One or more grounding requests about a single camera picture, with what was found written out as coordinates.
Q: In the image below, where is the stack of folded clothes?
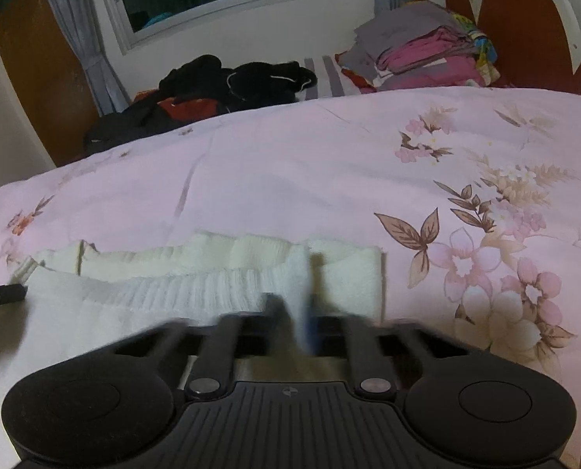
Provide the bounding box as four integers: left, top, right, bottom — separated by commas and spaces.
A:
336, 0, 501, 92

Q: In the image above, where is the brown wooden door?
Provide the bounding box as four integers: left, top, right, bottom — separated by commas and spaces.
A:
0, 0, 102, 168

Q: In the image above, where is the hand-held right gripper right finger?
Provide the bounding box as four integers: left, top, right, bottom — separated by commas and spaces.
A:
303, 253, 468, 398

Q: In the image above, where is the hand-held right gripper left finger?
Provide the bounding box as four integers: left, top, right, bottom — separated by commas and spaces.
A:
115, 293, 301, 399

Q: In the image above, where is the red and white headboard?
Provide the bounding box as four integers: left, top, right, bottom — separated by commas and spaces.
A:
443, 0, 581, 97

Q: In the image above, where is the teal cloth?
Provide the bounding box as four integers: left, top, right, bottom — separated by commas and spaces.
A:
140, 12, 175, 30

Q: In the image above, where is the grey striped cloth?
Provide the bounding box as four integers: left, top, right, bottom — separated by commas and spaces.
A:
301, 55, 360, 99

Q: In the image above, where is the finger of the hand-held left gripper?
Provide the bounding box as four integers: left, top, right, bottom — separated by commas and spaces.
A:
0, 283, 28, 314

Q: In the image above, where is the cream knit sweater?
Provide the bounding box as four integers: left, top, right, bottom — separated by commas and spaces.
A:
0, 232, 387, 401

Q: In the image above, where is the pile of dark clothes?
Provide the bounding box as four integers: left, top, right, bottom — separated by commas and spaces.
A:
84, 55, 319, 158

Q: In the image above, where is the pink floral bed sheet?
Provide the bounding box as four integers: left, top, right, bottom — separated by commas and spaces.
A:
0, 85, 581, 469

